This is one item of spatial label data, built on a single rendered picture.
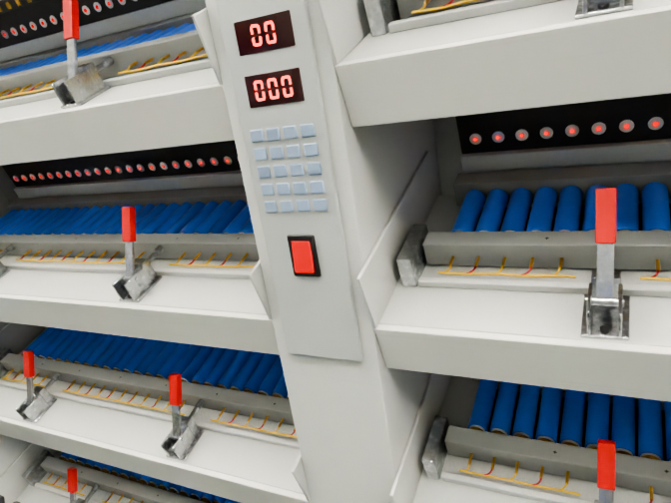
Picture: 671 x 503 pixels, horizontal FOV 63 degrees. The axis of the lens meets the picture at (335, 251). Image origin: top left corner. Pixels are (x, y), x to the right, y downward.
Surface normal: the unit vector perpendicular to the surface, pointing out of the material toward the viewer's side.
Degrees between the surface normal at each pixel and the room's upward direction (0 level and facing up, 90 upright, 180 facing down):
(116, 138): 108
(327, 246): 90
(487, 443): 18
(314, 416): 90
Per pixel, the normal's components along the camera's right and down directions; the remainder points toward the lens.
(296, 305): -0.45, 0.34
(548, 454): -0.28, -0.79
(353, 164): 0.88, 0.01
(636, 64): -0.38, 0.61
